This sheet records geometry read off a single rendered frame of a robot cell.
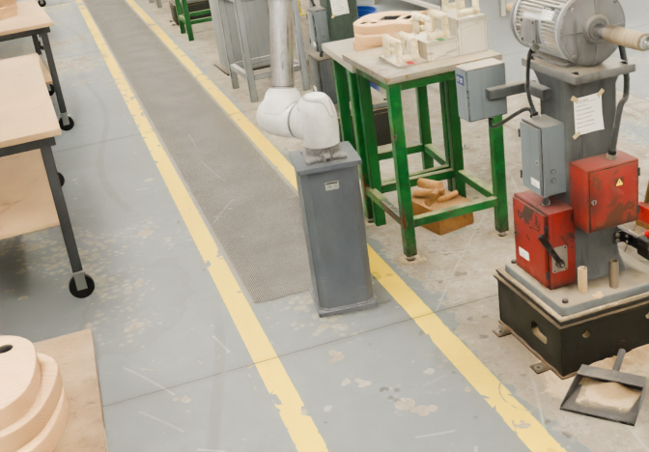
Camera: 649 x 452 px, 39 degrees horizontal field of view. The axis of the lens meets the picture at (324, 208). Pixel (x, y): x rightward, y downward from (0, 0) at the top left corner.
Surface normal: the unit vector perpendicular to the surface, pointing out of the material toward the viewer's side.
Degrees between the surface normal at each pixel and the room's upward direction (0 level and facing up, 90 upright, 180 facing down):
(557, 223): 90
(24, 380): 0
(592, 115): 89
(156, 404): 0
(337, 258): 90
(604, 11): 83
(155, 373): 0
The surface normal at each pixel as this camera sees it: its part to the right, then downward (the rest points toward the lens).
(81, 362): -0.13, -0.92
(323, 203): 0.18, 0.36
